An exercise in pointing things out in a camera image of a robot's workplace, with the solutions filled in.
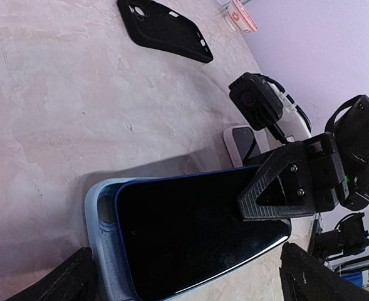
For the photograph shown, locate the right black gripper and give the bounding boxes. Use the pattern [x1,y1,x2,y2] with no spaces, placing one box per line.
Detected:
[237,132,349,221]

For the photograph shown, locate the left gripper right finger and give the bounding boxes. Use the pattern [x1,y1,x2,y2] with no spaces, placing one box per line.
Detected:
[279,243,369,301]

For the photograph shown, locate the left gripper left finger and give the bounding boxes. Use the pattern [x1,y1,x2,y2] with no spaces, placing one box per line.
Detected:
[9,247,98,300]

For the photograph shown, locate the light blue phone case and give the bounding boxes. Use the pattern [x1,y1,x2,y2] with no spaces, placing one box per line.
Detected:
[83,177,141,301]

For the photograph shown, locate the pink phone case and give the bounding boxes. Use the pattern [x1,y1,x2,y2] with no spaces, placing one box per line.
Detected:
[223,125,269,168]

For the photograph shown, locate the blue-edged phone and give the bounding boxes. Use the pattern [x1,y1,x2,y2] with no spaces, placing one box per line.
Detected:
[114,167,291,300]

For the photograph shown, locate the purple phone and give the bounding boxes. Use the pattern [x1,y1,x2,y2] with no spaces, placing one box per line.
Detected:
[232,126,260,166]

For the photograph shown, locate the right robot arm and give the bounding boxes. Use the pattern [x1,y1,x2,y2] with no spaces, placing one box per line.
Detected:
[237,95,369,255]

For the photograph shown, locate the black phone case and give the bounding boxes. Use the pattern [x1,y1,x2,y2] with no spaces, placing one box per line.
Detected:
[117,0,214,63]

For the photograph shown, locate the blue storage bin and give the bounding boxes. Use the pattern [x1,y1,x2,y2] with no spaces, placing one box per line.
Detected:
[341,272,364,288]

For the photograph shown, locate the red patterned bowl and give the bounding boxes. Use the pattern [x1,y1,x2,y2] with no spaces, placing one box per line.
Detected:
[224,0,258,33]

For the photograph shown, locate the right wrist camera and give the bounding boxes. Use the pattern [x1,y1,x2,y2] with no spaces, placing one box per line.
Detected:
[227,71,312,144]

